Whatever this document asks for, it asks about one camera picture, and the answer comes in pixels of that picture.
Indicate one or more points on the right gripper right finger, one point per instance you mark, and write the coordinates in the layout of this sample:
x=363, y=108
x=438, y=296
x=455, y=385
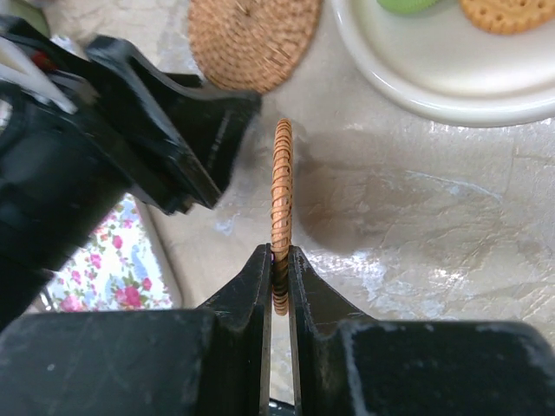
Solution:
x=346, y=362

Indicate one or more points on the woven rattan coaster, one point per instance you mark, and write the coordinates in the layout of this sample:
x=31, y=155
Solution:
x=281, y=216
x=250, y=45

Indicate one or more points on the green macaron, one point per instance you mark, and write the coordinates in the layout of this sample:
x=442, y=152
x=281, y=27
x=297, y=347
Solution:
x=406, y=7

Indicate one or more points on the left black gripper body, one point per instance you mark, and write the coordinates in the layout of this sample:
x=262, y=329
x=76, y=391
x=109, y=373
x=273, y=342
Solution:
x=56, y=187

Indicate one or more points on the cream three-tier cake stand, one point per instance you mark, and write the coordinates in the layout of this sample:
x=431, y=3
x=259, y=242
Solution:
x=438, y=65

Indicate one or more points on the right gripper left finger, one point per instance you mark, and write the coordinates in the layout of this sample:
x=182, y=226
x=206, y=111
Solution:
x=210, y=360

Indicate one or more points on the orange round biscuit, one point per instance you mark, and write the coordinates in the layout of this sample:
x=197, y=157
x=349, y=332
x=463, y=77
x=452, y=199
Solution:
x=507, y=17

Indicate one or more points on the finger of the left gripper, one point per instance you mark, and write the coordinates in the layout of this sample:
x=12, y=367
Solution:
x=213, y=122
x=140, y=99

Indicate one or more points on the floral serving tray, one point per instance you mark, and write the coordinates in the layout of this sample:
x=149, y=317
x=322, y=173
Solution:
x=121, y=267

